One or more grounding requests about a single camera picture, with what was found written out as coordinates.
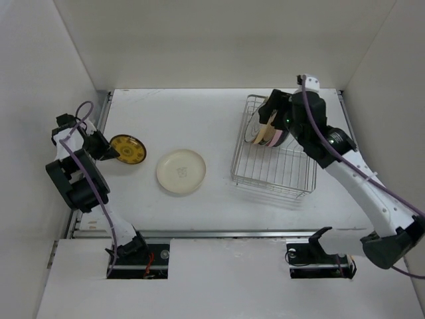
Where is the yellow patterned brown plate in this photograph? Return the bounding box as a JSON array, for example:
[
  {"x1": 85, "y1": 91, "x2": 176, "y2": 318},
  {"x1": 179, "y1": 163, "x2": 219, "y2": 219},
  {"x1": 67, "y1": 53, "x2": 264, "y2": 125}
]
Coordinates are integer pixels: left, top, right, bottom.
[{"x1": 110, "y1": 134, "x2": 147, "y2": 165}]

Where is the black blue patterned plate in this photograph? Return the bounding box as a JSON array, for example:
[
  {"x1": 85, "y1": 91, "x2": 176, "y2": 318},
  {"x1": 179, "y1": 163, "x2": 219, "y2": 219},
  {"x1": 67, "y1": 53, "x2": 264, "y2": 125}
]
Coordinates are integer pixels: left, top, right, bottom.
[{"x1": 274, "y1": 130, "x2": 290, "y2": 147}]

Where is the metal wire dish rack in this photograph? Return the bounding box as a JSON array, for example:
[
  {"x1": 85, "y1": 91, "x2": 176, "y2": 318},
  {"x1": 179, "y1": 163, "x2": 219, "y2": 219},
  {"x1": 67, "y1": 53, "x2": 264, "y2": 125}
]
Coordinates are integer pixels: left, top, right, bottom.
[{"x1": 230, "y1": 94, "x2": 317, "y2": 198}]

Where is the cream bear plate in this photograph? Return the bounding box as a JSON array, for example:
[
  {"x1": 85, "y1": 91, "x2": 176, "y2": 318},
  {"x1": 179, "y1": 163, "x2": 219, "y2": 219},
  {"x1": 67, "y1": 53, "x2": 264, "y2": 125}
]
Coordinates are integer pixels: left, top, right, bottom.
[{"x1": 156, "y1": 149, "x2": 207, "y2": 195}]

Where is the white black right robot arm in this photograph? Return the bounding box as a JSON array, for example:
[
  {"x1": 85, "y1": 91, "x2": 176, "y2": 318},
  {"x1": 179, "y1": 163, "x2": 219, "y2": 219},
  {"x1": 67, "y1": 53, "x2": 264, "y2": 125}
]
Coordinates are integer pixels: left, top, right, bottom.
[{"x1": 253, "y1": 89, "x2": 424, "y2": 269}]

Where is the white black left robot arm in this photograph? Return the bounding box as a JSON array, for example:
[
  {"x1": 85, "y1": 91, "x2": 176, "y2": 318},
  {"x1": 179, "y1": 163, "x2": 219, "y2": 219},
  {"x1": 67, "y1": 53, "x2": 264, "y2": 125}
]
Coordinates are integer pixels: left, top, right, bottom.
[{"x1": 46, "y1": 114, "x2": 151, "y2": 264}]

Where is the pink plate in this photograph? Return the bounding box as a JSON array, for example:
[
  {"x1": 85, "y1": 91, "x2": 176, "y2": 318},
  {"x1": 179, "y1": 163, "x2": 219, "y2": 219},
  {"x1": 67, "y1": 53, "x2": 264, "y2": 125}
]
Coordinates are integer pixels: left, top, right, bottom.
[{"x1": 267, "y1": 130, "x2": 285, "y2": 147}]

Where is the beige plate with line pattern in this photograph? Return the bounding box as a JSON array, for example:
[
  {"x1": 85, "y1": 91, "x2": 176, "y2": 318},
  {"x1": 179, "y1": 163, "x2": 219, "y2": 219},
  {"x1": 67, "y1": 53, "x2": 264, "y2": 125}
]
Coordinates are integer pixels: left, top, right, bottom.
[{"x1": 244, "y1": 97, "x2": 276, "y2": 145}]

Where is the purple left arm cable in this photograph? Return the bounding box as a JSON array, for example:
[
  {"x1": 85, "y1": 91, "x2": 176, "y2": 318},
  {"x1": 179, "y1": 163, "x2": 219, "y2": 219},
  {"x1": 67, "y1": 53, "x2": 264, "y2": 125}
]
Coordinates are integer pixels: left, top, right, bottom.
[{"x1": 59, "y1": 100, "x2": 121, "y2": 276}]

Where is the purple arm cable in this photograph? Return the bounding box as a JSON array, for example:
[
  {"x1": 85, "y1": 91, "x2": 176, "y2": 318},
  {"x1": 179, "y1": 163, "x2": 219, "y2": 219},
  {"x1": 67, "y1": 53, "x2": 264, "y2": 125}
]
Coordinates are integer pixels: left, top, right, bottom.
[
  {"x1": 300, "y1": 74, "x2": 425, "y2": 278},
  {"x1": 59, "y1": 100, "x2": 121, "y2": 276}
]

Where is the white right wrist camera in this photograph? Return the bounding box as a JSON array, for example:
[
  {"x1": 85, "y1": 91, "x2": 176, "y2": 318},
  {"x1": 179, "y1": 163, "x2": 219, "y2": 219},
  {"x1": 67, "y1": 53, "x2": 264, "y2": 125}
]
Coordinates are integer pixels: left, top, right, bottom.
[{"x1": 297, "y1": 74, "x2": 320, "y2": 93}]

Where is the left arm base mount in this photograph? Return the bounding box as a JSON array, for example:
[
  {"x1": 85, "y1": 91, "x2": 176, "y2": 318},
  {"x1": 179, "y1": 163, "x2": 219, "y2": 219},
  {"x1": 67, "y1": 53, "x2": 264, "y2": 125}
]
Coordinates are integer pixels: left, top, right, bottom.
[{"x1": 106, "y1": 239, "x2": 171, "y2": 280}]

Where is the aluminium front rail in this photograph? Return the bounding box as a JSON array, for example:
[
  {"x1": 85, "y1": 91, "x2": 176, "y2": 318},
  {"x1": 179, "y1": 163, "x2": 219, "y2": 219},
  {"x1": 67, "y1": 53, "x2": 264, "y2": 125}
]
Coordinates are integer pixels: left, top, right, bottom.
[{"x1": 139, "y1": 227, "x2": 379, "y2": 239}]

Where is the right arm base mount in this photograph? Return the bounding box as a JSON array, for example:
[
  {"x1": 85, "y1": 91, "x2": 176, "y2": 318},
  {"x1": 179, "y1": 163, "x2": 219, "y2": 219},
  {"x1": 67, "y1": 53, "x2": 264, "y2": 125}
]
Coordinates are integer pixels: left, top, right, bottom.
[{"x1": 284, "y1": 227, "x2": 357, "y2": 280}]

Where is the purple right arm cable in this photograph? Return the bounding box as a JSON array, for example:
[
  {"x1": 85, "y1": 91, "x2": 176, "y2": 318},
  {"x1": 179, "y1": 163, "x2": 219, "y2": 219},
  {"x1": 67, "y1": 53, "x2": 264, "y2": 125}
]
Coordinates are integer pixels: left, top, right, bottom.
[{"x1": 300, "y1": 74, "x2": 425, "y2": 278}]

